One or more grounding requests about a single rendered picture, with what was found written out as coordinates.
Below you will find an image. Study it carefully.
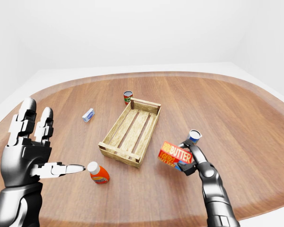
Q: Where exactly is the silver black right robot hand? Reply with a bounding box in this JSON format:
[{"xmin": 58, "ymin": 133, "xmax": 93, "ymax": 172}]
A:
[{"xmin": 176, "ymin": 139, "xmax": 215, "ymax": 177}]

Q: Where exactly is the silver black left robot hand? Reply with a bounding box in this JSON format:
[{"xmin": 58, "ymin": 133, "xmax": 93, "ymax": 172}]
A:
[{"xmin": 0, "ymin": 97, "xmax": 86, "ymax": 189}]

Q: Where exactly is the red yellow butter box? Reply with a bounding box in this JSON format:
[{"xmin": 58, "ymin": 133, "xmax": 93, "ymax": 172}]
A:
[{"xmin": 158, "ymin": 141, "xmax": 194, "ymax": 169}]

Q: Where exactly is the wooden slat tray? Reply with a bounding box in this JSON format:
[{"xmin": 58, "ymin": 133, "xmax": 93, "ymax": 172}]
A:
[{"xmin": 98, "ymin": 96, "xmax": 162, "ymax": 169}]

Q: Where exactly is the blue white tin can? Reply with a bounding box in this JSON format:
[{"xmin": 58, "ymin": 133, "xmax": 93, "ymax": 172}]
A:
[{"xmin": 187, "ymin": 129, "xmax": 202, "ymax": 145}]

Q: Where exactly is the orange bottle with white cap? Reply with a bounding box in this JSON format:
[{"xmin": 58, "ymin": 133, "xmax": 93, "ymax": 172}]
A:
[{"xmin": 87, "ymin": 161, "xmax": 110, "ymax": 185}]

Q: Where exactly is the small blue white box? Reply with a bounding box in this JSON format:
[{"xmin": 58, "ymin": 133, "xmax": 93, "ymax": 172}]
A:
[{"xmin": 82, "ymin": 108, "xmax": 96, "ymax": 123}]

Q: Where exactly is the red green tin can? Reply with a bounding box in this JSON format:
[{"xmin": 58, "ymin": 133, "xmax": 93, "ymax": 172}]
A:
[{"xmin": 123, "ymin": 91, "xmax": 133, "ymax": 105}]

